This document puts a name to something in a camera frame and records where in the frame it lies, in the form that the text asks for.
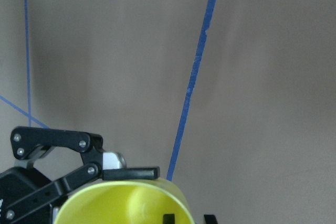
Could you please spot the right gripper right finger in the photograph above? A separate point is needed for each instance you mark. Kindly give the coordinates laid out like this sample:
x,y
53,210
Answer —
x,y
209,219

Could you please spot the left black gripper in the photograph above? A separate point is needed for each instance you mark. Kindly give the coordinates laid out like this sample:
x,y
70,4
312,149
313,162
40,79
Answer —
x,y
28,196

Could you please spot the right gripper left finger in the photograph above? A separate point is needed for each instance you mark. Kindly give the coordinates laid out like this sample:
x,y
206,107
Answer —
x,y
168,219

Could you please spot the yellow cup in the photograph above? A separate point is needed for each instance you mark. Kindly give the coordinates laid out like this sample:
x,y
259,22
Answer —
x,y
126,201

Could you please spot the brown paper table cover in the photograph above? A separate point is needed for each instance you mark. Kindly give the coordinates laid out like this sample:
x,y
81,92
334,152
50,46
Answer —
x,y
259,141

